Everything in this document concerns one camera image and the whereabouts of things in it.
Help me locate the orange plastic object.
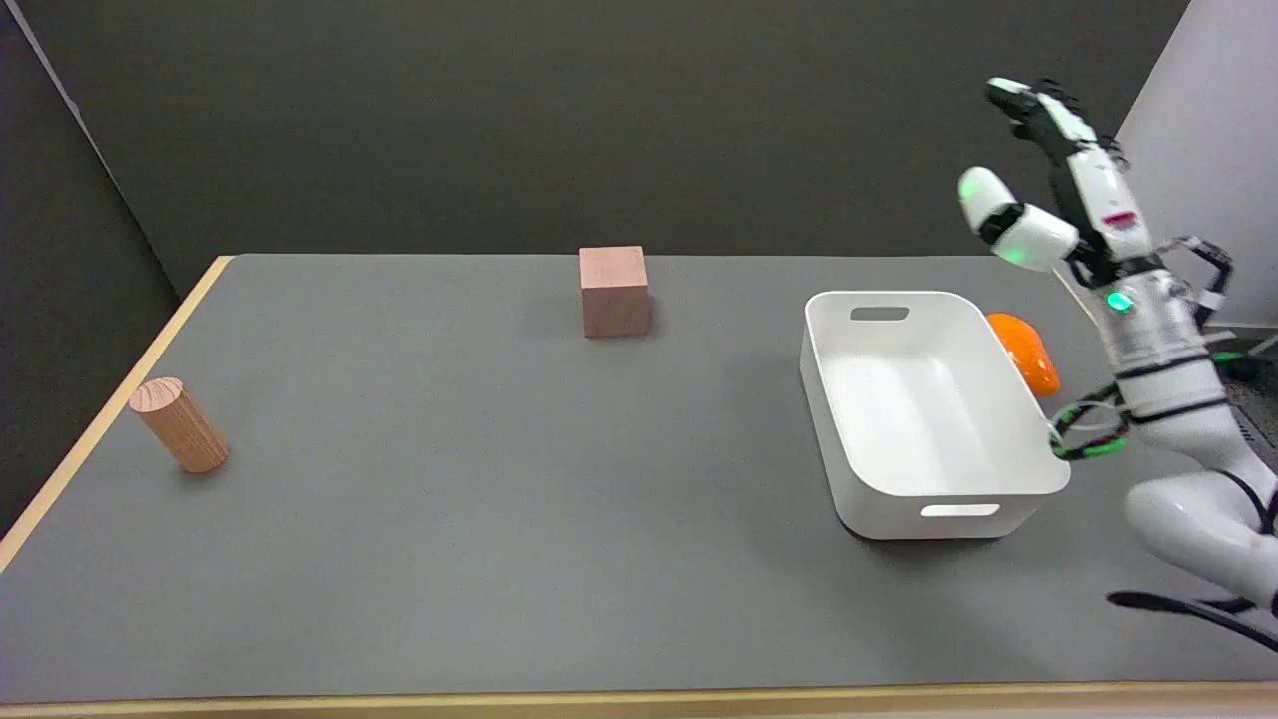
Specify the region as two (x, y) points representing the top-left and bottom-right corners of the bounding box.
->
(985, 313), (1061, 398)

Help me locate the white plastic bin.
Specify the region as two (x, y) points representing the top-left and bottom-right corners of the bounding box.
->
(800, 290), (1072, 541)

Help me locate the black grey wrist cable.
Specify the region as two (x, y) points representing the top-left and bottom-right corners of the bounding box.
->
(1158, 236), (1234, 327)

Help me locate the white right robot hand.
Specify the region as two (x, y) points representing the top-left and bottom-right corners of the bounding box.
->
(957, 77), (1167, 294)

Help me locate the black green cable loop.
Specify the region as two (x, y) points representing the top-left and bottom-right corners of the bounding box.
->
(1046, 383), (1133, 461)

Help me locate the wooden cylinder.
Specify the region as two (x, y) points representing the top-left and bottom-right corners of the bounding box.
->
(129, 377), (231, 474)

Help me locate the wooden cube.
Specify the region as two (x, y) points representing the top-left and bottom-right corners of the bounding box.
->
(579, 246), (652, 339)

